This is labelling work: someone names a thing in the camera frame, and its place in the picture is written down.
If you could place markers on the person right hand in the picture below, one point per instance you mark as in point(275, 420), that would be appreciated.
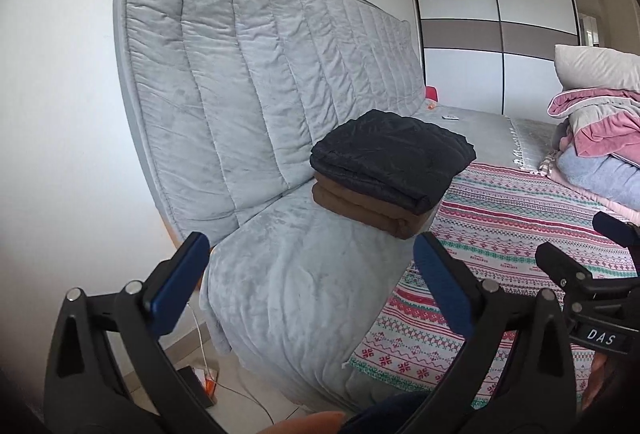
point(613, 388)

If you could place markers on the black quilted puffer jacket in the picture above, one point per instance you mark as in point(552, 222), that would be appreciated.
point(396, 159)

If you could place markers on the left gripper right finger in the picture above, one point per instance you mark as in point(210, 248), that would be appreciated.
point(515, 371)

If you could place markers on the grey quilted headboard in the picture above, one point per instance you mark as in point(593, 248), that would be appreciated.
point(225, 98)

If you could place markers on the red object by bed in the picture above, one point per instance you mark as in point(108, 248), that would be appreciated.
point(431, 93)

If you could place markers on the orange object on floor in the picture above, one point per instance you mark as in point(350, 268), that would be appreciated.
point(208, 382)

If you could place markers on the light blue duvet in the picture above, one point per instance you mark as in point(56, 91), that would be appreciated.
point(607, 176)

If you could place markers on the grey bed cover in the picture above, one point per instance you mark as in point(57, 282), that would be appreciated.
point(294, 290)

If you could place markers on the white sliding wardrobe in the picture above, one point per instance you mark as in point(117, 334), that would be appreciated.
point(495, 56)

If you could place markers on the pink velvet blanket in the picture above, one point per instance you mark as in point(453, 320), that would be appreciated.
point(602, 121)

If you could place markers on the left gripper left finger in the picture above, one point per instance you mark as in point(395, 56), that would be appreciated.
point(85, 391)

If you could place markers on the patterned nordic blanket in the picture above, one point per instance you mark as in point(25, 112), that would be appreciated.
point(492, 218)

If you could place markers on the person left hand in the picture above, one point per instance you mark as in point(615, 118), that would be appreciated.
point(329, 422)

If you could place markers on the brown folded fleece garment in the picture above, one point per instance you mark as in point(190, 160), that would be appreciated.
point(399, 223)

